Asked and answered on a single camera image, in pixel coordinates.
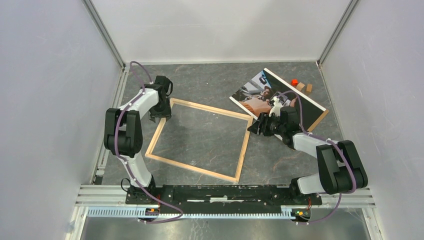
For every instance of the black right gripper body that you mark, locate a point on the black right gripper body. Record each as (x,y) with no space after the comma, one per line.
(279,127)

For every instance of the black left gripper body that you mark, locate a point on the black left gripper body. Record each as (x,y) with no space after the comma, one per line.
(162,109)

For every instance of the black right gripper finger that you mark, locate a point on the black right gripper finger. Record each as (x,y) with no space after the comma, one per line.
(254,128)
(267,128)

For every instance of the printed photo with white border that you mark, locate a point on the printed photo with white border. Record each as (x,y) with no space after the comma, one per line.
(254,97)

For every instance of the light wooden picture frame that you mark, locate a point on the light wooden picture frame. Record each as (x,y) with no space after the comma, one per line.
(174,101)

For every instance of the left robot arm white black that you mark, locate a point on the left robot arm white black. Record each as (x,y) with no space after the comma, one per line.
(123,134)

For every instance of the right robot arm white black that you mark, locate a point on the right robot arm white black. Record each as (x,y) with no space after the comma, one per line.
(340,169)

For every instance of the brown cardboard backing board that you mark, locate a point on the brown cardboard backing board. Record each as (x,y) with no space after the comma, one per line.
(318,120)

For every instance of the small wooden cube block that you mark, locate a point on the small wooden cube block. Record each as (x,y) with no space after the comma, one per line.
(300,87)

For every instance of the red cube block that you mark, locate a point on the red cube block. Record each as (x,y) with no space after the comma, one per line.
(294,82)

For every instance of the rectangular wooden block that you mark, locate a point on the rectangular wooden block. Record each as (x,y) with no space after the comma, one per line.
(308,89)

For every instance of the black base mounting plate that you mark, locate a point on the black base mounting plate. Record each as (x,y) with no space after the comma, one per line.
(232,198)

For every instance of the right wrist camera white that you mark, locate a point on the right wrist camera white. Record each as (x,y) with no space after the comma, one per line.
(277,104)

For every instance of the aluminium rail with comb strip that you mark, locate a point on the aluminium rail with comb strip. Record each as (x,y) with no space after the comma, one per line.
(112,201)

